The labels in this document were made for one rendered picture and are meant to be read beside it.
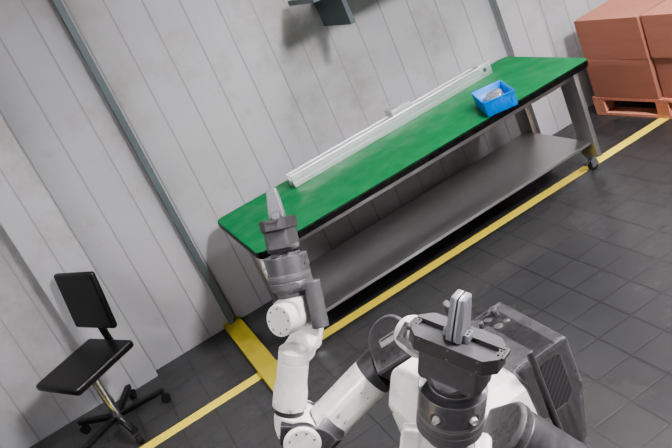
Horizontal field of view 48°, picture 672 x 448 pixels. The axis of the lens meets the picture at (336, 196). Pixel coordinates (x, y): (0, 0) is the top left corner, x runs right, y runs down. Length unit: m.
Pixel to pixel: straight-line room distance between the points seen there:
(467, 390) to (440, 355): 0.05
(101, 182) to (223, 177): 0.75
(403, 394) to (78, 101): 3.56
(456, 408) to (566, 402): 0.51
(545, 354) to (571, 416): 0.15
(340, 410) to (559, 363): 0.47
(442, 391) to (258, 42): 4.07
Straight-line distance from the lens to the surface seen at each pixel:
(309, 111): 5.02
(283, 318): 1.51
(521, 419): 1.22
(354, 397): 1.60
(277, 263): 1.52
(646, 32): 5.43
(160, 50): 4.75
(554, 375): 1.42
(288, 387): 1.60
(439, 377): 0.97
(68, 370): 4.61
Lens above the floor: 2.18
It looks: 20 degrees down
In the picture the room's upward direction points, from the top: 24 degrees counter-clockwise
